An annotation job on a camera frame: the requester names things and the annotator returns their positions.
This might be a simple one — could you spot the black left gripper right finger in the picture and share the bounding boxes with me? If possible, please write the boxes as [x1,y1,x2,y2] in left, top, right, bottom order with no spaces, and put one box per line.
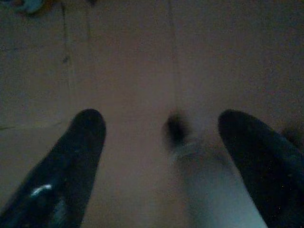
[218,109,304,228]

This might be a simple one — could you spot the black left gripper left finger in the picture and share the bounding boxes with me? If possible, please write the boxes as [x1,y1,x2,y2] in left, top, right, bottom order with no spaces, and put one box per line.
[0,108,107,228]

